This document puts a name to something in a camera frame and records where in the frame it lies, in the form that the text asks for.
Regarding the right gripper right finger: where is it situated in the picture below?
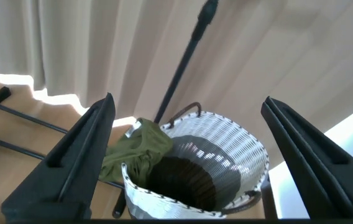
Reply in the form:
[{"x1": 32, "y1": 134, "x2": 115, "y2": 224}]
[{"x1": 260, "y1": 95, "x2": 353, "y2": 218}]

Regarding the beige curtain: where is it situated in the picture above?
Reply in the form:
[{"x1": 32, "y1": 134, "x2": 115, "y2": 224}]
[{"x1": 0, "y1": 0, "x2": 353, "y2": 169}]

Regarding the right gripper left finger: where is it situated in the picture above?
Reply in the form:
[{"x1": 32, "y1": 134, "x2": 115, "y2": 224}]
[{"x1": 1, "y1": 92, "x2": 117, "y2": 220}]

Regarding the black clothes rack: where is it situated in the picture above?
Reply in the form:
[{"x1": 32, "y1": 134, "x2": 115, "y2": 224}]
[{"x1": 0, "y1": 0, "x2": 219, "y2": 218}]

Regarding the green garment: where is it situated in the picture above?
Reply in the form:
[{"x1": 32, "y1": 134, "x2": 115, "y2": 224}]
[{"x1": 98, "y1": 117, "x2": 174, "y2": 187}]

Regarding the white laundry basket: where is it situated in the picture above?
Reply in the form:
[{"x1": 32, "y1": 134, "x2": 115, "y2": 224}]
[{"x1": 121, "y1": 101, "x2": 270, "y2": 220}]

